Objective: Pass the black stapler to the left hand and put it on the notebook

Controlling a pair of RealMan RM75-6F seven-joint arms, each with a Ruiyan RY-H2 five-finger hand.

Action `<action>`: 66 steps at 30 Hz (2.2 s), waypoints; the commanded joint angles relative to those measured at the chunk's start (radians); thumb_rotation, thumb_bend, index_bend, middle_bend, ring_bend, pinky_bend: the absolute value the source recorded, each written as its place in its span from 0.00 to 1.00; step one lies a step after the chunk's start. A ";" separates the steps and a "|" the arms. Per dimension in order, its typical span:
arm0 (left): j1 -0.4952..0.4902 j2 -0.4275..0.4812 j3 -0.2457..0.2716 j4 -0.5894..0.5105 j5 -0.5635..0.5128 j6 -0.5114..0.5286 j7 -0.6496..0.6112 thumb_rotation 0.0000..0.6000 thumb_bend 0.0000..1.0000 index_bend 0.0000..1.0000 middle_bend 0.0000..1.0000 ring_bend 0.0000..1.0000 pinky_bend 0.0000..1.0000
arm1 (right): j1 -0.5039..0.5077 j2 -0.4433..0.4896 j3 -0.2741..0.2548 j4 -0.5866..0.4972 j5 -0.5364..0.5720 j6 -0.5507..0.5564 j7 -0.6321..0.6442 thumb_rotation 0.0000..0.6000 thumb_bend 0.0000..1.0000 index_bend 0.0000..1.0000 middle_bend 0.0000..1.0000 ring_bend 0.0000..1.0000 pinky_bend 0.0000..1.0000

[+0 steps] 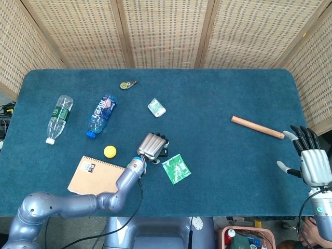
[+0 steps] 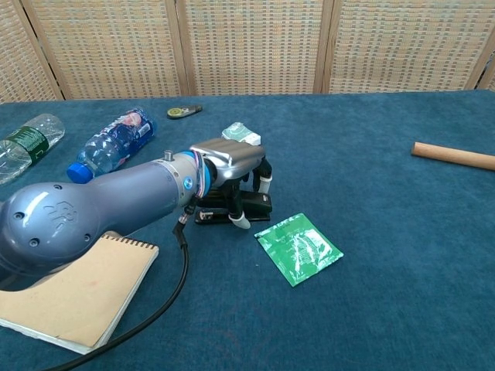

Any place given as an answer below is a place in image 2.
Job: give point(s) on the blue table cloth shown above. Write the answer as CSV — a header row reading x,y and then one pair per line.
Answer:
x,y
348,193

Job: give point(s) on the woven bamboo folding screen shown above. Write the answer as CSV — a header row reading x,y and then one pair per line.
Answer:
x,y
251,46

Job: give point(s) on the black stapler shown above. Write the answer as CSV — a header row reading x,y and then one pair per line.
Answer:
x,y
257,206

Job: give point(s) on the clear bottle with green label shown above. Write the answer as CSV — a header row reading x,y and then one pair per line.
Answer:
x,y
31,141

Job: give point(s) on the white green tissue pack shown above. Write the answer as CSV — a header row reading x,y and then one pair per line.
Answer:
x,y
239,132

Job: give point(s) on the blue labelled water bottle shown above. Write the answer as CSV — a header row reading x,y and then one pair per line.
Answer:
x,y
116,141

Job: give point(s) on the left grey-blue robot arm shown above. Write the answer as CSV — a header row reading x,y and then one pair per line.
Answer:
x,y
96,208

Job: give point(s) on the wooden rod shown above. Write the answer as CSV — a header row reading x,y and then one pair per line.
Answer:
x,y
456,156

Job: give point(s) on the kraft spiral notebook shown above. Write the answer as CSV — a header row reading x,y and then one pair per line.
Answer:
x,y
77,293

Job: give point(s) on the green foil packet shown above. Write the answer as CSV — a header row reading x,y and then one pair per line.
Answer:
x,y
298,249

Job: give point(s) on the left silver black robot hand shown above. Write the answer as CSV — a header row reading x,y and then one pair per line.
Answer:
x,y
232,154

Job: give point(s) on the black yellow correction tape dispenser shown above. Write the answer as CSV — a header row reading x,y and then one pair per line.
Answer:
x,y
181,112

